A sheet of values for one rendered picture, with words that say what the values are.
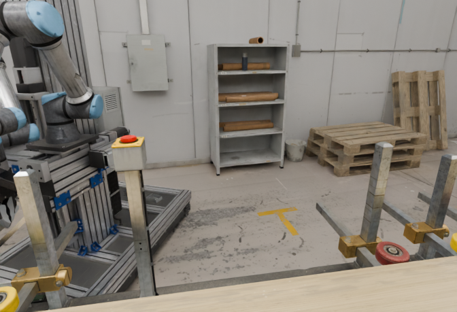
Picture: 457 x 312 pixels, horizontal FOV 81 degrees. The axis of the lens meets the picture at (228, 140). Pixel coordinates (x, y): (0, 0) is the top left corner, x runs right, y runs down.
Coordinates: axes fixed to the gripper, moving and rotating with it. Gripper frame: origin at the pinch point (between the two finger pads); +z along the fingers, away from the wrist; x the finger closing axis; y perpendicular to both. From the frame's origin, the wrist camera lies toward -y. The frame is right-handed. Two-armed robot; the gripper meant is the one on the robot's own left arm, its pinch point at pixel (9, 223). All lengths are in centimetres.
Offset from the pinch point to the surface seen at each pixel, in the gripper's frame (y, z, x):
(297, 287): -79, 4, 32
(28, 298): -11.7, 11.8, 18.0
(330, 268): -103, 24, 9
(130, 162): -40.8, -23.3, 14.0
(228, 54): -108, -50, -270
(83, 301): -20.5, 24.3, 9.1
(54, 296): -14.7, 17.6, 12.5
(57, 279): -16.8, 11.3, 12.9
